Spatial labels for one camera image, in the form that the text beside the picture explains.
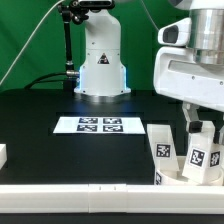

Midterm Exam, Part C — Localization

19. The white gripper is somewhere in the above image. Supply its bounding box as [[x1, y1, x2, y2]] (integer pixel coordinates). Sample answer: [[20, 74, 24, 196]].
[[153, 18, 224, 134]]

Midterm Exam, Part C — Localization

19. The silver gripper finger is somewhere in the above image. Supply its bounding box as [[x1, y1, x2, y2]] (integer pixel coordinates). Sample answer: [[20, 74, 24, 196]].
[[214, 115, 224, 145]]

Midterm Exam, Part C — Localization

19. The white round stool seat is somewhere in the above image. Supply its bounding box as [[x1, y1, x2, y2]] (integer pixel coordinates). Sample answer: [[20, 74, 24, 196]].
[[154, 155, 224, 187]]

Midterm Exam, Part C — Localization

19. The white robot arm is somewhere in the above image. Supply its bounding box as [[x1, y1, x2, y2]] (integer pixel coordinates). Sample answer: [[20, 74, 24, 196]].
[[70, 0, 224, 133]]

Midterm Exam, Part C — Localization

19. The white marker sheet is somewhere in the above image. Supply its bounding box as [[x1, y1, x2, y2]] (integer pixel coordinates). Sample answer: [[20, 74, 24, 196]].
[[54, 117, 145, 134]]

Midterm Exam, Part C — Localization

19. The white front rail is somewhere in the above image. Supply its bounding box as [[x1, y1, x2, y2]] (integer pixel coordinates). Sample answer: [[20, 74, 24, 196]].
[[0, 184, 224, 214]]

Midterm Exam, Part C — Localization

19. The white rail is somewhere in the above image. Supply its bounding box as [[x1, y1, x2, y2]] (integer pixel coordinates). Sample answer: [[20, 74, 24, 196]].
[[0, 184, 224, 214], [0, 144, 7, 170]]

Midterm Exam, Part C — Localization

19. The black camera on mount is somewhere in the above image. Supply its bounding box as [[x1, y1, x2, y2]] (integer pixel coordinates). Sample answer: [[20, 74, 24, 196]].
[[78, 0, 115, 9]]

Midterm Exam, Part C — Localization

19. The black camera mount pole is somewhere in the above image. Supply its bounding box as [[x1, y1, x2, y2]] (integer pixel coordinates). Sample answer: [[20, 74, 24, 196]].
[[58, 0, 88, 92]]

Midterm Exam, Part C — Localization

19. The black cable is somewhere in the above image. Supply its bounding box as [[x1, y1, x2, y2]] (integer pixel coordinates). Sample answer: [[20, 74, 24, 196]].
[[23, 72, 79, 90]]

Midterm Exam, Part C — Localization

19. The white cable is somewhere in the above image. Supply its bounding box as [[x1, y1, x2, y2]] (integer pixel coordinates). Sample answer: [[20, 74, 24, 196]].
[[0, 0, 66, 86]]

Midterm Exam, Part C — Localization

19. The white left rail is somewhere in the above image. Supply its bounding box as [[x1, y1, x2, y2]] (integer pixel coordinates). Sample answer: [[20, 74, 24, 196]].
[[0, 144, 7, 170]]

